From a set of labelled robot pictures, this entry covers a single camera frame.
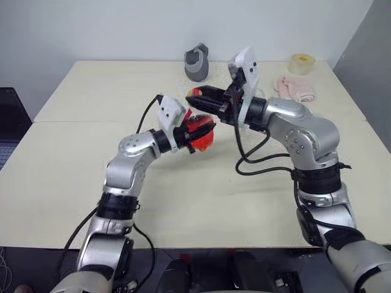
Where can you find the clear bottle with red drink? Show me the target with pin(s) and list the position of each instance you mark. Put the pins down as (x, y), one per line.
(202, 142)

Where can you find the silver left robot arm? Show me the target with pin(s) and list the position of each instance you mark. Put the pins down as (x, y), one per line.
(128, 171)

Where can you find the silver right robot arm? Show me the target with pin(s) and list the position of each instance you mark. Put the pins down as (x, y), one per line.
(308, 134)

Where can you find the dark laptop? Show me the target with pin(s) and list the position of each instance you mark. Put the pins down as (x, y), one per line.
(10, 122)

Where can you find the brown rounded object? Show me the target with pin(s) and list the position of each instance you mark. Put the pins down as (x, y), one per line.
(23, 289)

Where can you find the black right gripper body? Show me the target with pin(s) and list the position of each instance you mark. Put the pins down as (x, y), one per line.
(232, 105)

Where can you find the dark rounded shape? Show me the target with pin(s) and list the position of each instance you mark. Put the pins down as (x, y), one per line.
(176, 276)
(249, 271)

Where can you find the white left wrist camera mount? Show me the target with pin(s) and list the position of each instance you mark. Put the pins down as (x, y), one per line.
(168, 117)

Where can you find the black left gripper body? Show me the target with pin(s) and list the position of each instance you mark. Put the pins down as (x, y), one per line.
(181, 137)

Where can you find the black box with white label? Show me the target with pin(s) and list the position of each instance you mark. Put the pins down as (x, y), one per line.
(287, 282)

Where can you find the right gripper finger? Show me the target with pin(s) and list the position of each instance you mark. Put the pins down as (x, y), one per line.
(207, 104)
(214, 91)

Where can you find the clear yellowish tape roll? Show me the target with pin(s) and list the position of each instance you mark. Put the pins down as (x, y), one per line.
(301, 64)

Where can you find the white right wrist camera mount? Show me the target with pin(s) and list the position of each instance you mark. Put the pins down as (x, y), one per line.
(250, 71)

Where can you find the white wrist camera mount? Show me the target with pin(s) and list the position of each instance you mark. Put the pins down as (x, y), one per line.
(168, 117)
(250, 71)

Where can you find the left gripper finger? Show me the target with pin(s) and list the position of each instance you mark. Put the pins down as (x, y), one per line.
(200, 118)
(198, 132)

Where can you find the pink towel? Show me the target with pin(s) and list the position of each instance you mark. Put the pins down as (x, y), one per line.
(296, 89)

